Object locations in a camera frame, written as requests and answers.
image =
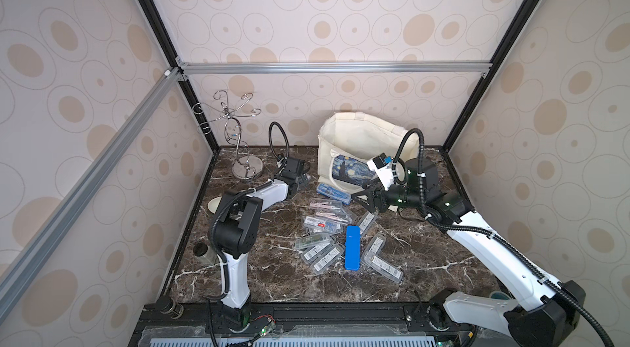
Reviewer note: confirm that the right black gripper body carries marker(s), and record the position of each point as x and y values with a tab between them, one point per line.
369	197

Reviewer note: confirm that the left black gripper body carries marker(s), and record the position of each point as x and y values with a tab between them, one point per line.
303	176

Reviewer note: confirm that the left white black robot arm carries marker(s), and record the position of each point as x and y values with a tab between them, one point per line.
235	227

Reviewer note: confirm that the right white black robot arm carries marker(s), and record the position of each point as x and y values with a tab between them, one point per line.
542	310

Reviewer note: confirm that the clear case pink compass upper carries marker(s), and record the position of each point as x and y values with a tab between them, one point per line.
327	205

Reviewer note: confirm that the cream canvas starry-night tote bag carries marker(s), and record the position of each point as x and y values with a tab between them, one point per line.
347	140

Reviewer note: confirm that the clear case green compass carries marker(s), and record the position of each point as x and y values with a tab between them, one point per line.
309	241

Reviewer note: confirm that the clear case barcode right upper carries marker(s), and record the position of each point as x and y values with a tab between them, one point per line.
366	222

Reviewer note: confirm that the clear case barcode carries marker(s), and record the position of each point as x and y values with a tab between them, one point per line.
327	258
384	268
312	254
366	222

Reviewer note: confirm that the clear case right small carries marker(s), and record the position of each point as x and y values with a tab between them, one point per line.
375	245

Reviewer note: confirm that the clear case barcode lower middle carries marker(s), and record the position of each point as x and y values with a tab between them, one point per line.
312	254

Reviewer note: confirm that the blue opaque case lower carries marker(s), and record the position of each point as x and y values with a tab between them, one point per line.
352	253

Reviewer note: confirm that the clear case barcode far right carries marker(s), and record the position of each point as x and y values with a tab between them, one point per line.
384	268

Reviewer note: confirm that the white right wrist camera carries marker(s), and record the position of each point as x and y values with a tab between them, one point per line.
383	167

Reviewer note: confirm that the chrome wire jewelry stand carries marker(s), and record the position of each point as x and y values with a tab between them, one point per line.
245	167

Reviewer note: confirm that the cream spoon grey handle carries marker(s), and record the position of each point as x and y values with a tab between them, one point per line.
213	205

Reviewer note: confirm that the horizontal aluminium rail back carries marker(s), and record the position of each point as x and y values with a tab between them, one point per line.
295	68

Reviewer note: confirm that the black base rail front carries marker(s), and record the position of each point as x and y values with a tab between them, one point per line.
306	324

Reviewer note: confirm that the aluminium rail left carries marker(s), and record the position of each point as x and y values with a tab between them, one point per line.
31	260

